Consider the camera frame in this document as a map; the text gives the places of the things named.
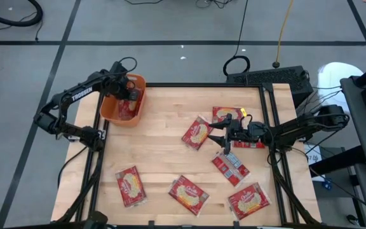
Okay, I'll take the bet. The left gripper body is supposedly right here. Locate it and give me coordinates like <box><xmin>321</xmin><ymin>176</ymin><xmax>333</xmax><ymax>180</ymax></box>
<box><xmin>119</xmin><ymin>81</ymin><xmax>142</xmax><ymax>102</ymax></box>

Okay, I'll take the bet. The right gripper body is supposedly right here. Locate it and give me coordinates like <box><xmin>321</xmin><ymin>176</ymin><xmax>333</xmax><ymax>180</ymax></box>
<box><xmin>223</xmin><ymin>113</ymin><xmax>250</xmax><ymax>156</ymax></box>

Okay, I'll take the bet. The orange plastic basket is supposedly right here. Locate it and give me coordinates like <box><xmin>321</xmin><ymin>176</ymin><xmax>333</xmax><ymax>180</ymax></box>
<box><xmin>99</xmin><ymin>73</ymin><xmax>147</xmax><ymax>128</ymax></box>

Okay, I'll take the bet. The white paper sheet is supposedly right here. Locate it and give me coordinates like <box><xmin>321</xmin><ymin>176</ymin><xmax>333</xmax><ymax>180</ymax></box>
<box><xmin>305</xmin><ymin>144</ymin><xmax>327</xmax><ymax>182</ymax></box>

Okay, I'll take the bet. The white round bin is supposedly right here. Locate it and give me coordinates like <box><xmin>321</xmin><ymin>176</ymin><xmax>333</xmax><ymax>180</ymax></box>
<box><xmin>316</xmin><ymin>62</ymin><xmax>365</xmax><ymax>114</ymax></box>

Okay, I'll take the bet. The grey equipment cart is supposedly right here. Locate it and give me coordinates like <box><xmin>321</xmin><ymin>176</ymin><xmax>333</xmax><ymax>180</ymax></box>
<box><xmin>308</xmin><ymin>57</ymin><xmax>366</xmax><ymax>229</ymax></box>

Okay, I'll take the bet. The black aluminium table frame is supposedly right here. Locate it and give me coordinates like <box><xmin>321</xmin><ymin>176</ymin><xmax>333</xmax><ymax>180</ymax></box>
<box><xmin>51</xmin><ymin>81</ymin><xmax>322</xmax><ymax>229</ymax></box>

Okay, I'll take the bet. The black hanging cable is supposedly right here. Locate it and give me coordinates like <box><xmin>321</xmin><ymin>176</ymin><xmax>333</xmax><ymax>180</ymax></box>
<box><xmin>222</xmin><ymin>0</ymin><xmax>251</xmax><ymax>77</ymax></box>

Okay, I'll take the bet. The yellow hanging cable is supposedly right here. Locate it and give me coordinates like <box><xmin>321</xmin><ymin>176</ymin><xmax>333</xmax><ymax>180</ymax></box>
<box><xmin>274</xmin><ymin>0</ymin><xmax>295</xmax><ymax>68</ymax></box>

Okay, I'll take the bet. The black vacuum hose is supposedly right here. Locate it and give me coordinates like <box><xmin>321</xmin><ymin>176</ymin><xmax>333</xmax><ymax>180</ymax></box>
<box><xmin>0</xmin><ymin>0</ymin><xmax>44</xmax><ymax>28</ymax></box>

